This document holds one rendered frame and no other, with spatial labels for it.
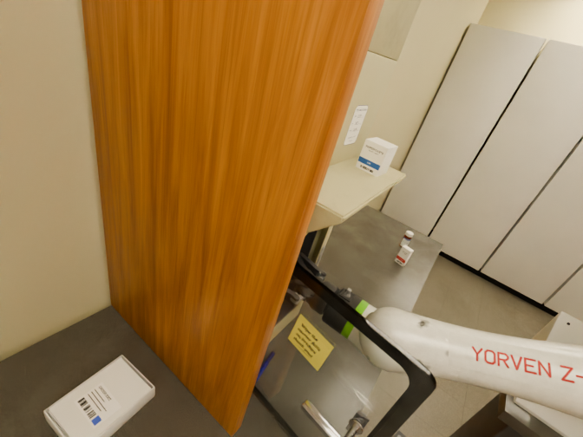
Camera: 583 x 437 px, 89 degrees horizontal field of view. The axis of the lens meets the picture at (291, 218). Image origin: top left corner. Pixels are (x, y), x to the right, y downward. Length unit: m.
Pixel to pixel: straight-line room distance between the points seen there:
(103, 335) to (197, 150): 0.63
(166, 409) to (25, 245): 0.46
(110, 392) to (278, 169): 0.63
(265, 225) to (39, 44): 0.49
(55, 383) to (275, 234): 0.66
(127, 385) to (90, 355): 0.15
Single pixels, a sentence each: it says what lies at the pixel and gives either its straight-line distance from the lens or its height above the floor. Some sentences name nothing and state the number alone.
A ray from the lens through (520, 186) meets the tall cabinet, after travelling 3.55.
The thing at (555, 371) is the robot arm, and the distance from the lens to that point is 0.62.
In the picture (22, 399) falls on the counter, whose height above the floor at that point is 0.94.
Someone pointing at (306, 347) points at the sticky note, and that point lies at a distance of 0.57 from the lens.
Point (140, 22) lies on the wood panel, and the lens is 0.54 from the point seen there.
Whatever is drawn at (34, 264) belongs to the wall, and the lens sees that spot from 0.87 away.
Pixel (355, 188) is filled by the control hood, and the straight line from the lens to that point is 0.52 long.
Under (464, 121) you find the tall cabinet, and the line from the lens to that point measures 3.49.
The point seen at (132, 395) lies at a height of 0.98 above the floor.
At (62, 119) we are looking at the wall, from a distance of 0.73.
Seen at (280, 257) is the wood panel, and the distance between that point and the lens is 0.39.
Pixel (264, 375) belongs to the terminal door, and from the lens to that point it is 0.72.
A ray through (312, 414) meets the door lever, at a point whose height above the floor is 1.21.
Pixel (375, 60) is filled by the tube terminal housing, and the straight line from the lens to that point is 0.60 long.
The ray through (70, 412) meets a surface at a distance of 0.82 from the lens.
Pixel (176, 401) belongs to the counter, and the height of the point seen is 0.94.
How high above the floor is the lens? 1.70
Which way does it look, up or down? 31 degrees down
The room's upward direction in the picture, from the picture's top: 17 degrees clockwise
